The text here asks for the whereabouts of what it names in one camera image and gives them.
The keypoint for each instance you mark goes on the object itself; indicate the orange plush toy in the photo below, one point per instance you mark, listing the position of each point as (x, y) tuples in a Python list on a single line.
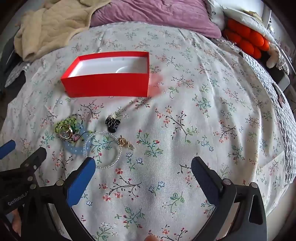
[(248, 39)]

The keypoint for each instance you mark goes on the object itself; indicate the purple pillow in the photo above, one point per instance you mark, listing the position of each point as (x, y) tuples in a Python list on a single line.
[(159, 16)]

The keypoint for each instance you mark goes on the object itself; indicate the red cardboard box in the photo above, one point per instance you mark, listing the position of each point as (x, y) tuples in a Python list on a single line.
[(108, 74)]

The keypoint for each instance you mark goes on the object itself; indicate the gold earring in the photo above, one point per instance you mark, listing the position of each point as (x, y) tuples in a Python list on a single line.
[(130, 146), (122, 141)]

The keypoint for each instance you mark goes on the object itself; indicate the cream fleece blanket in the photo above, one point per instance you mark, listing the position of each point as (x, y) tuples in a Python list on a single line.
[(53, 25)]

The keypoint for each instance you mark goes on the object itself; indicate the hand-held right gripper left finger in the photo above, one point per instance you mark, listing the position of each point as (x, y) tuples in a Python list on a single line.
[(81, 179)]

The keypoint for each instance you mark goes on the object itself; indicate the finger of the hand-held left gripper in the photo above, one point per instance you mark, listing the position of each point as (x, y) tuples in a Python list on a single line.
[(34, 160), (7, 147)]

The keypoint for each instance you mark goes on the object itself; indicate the person's left hand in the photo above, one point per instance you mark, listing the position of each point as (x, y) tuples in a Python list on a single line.
[(16, 219)]

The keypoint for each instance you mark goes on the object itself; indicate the floral bedsheet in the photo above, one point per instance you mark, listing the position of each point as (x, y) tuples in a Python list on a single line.
[(185, 120)]

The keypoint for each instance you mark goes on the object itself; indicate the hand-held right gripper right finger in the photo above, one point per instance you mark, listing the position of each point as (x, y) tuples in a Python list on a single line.
[(204, 177)]

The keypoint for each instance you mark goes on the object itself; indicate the grey box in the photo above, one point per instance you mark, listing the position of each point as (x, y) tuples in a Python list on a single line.
[(282, 80)]

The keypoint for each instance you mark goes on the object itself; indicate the gold rings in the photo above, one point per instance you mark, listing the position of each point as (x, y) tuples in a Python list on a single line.
[(65, 134)]

